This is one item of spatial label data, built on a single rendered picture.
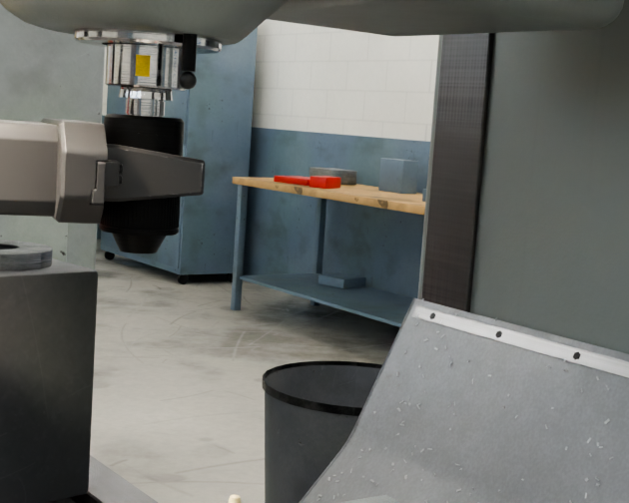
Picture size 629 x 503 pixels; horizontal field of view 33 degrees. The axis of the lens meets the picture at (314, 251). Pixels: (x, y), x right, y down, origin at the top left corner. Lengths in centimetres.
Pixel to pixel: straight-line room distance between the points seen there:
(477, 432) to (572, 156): 24
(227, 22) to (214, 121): 737
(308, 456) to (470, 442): 166
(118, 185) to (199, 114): 731
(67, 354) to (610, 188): 44
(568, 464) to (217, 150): 725
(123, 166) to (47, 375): 29
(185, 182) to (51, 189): 8
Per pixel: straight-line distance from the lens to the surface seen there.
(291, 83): 796
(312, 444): 252
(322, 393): 291
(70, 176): 58
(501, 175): 92
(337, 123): 746
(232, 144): 806
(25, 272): 84
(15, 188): 59
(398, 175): 642
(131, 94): 63
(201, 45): 62
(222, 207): 806
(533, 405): 86
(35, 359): 85
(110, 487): 93
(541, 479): 84
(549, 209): 89
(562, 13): 70
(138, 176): 61
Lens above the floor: 127
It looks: 7 degrees down
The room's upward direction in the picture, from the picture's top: 4 degrees clockwise
